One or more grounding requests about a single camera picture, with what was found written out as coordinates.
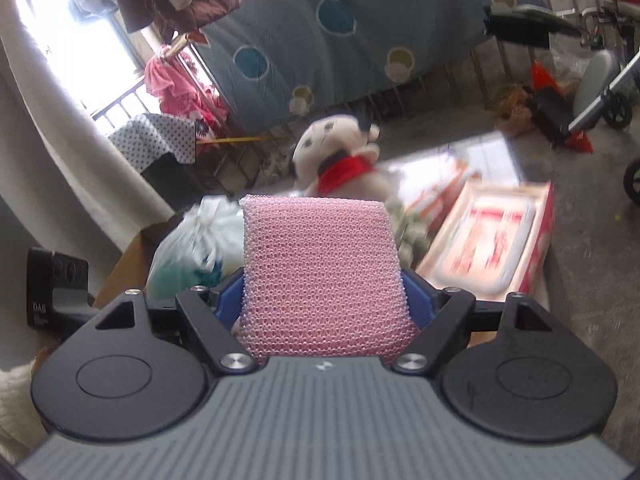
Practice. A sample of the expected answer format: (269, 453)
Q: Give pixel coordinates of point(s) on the yellow stick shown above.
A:
(235, 139)

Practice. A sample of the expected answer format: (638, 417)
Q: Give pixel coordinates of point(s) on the clear plastic bag green contents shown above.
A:
(190, 255)

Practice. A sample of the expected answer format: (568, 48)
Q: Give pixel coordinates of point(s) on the red and black object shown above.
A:
(555, 110)

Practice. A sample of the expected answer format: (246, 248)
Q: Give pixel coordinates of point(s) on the blue-grey hanging cloth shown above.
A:
(92, 2)

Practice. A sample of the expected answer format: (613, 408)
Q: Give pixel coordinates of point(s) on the white polka dot cloth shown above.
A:
(150, 137)

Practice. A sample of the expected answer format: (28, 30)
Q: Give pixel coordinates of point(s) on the red white flat box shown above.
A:
(490, 240)

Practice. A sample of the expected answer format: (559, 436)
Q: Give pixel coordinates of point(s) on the white-faced doll plush red scarf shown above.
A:
(325, 145)

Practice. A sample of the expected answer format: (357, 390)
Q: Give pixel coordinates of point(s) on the pink mesh sponge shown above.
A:
(320, 280)

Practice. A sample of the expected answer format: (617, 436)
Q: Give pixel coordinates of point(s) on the blue patterned blanket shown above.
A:
(350, 60)

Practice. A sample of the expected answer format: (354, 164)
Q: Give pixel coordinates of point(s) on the green white fluffy scrunchie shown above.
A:
(415, 235)

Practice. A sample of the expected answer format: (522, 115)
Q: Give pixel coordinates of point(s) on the orange red flat packet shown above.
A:
(440, 190)

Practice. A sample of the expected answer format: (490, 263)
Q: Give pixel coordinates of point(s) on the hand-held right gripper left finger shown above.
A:
(229, 305)

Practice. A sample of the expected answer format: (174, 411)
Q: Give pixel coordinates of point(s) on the maroon hanging garment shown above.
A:
(200, 15)

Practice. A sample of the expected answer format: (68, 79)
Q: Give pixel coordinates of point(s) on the pink hanging garment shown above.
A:
(175, 85)

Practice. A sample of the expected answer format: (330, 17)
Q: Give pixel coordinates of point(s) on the white fluffy cloth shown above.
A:
(17, 410)

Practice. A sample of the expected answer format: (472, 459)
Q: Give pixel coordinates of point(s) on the yellow brown bag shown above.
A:
(507, 110)

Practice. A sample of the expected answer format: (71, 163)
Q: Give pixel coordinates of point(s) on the white curtain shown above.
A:
(50, 160)

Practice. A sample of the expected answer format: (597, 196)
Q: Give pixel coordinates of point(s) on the metal window railing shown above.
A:
(120, 100)

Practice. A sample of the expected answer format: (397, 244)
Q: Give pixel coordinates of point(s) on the large brown cardboard box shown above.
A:
(120, 275)

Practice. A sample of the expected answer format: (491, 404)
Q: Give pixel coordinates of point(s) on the black wheelchair armrest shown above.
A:
(520, 27)

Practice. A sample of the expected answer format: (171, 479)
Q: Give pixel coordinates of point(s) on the wheelchair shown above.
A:
(600, 80)

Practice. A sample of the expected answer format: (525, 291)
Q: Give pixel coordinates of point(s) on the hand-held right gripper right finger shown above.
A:
(417, 305)

